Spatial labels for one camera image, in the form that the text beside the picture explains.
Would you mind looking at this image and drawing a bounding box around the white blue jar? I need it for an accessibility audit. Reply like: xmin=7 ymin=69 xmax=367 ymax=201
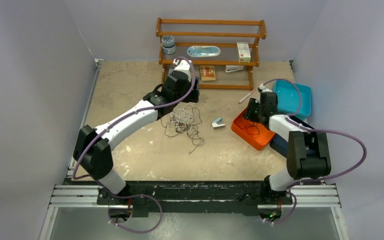
xmin=161 ymin=35 xmax=176 ymax=55

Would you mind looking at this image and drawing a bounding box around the dark blue tray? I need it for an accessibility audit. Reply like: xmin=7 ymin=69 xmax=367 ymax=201
xmin=269 ymin=116 xmax=314 ymax=158

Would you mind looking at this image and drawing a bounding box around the blue oval blister pack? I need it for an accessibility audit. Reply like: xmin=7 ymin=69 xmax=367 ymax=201
xmin=186 ymin=45 xmax=221 ymax=58

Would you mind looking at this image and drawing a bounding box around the light blue tray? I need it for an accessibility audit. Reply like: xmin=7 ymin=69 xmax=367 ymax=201
xmin=272 ymin=81 xmax=312 ymax=121

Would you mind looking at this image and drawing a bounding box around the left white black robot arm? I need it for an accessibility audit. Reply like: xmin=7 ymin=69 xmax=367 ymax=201
xmin=72 ymin=70 xmax=199 ymax=205

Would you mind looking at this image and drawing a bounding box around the orange tray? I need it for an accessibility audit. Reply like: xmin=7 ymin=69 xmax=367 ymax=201
xmin=231 ymin=109 xmax=275 ymax=151

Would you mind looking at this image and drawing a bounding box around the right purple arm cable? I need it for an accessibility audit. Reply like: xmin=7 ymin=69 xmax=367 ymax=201
xmin=258 ymin=78 xmax=368 ymax=191

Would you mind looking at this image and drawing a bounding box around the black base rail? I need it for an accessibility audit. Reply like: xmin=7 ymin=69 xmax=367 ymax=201
xmin=49 ymin=180 xmax=342 ymax=220

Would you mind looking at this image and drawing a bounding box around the wooden shelf rack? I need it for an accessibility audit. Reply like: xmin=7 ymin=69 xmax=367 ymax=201
xmin=155 ymin=17 xmax=267 ymax=91

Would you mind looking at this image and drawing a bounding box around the white cable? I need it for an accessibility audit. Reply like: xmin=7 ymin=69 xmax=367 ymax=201
xmin=168 ymin=104 xmax=195 ymax=133

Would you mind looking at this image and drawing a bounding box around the white orange pen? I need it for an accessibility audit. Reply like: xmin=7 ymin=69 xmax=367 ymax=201
xmin=238 ymin=90 xmax=254 ymax=104

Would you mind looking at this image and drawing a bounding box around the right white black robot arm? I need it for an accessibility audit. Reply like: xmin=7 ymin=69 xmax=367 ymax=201
xmin=243 ymin=90 xmax=332 ymax=204

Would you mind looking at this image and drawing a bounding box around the orange snack packet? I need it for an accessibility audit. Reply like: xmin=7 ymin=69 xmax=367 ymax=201
xmin=199 ymin=65 xmax=217 ymax=82

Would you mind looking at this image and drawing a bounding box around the white red small box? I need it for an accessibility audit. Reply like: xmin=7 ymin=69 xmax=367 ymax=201
xmin=236 ymin=42 xmax=251 ymax=63

